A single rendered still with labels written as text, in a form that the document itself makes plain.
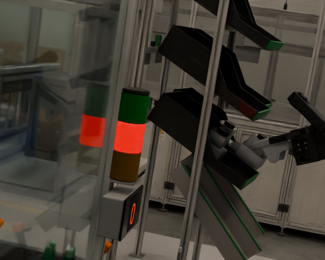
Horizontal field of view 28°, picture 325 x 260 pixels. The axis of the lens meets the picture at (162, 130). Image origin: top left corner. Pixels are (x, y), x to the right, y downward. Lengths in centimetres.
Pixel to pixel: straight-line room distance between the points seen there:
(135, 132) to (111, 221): 15
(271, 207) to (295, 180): 29
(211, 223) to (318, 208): 385
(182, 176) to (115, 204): 48
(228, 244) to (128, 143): 53
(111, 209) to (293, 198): 431
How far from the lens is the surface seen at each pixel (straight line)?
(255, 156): 153
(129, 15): 108
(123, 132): 108
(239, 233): 165
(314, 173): 529
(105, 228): 108
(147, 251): 196
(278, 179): 529
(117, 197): 107
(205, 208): 152
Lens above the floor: 153
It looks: 9 degrees down
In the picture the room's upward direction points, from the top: 9 degrees clockwise
